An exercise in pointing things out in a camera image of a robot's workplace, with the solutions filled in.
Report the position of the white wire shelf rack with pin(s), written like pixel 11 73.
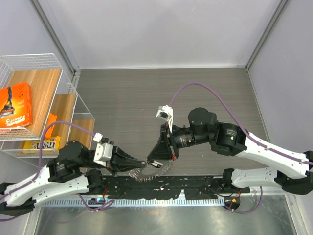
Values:
pixel 52 92

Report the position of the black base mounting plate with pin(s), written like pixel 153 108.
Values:
pixel 164 187

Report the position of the small orange packet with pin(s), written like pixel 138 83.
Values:
pixel 49 130

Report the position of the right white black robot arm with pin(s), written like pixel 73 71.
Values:
pixel 289 170

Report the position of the metal disc with key rings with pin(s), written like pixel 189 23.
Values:
pixel 149 172

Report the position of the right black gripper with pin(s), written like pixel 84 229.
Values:
pixel 161 151

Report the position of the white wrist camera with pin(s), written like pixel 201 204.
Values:
pixel 103 151
pixel 166 113

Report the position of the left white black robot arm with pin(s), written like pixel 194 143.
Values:
pixel 76 170

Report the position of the orange product box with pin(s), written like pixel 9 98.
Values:
pixel 16 106

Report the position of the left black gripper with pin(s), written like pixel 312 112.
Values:
pixel 122 161

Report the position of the silver key with black tag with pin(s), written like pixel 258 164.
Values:
pixel 155 164

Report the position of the white slotted cable duct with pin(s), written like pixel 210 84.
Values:
pixel 180 201

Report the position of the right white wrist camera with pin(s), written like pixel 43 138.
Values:
pixel 166 113

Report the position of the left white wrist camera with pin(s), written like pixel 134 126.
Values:
pixel 103 151

